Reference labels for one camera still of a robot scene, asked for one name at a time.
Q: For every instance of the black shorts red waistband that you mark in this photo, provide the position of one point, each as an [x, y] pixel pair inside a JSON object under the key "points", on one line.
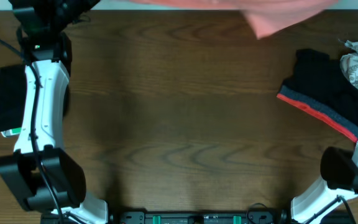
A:
{"points": [[319, 88]]}

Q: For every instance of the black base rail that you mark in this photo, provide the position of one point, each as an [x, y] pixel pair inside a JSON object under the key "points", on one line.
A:
{"points": [[260, 217]]}

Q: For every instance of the coral pink t-shirt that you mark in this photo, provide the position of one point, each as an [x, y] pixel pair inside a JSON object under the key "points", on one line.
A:
{"points": [[265, 17]]}

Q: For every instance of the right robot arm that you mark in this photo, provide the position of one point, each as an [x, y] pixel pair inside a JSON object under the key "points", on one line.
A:
{"points": [[336, 185]]}

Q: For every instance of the white green card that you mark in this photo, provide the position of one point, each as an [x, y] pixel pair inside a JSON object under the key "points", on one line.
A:
{"points": [[11, 132]]}

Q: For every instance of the folded black garment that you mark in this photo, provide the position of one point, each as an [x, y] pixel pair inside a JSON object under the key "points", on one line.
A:
{"points": [[13, 90]]}

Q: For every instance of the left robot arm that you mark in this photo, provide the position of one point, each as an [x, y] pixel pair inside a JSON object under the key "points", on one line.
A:
{"points": [[39, 173]]}

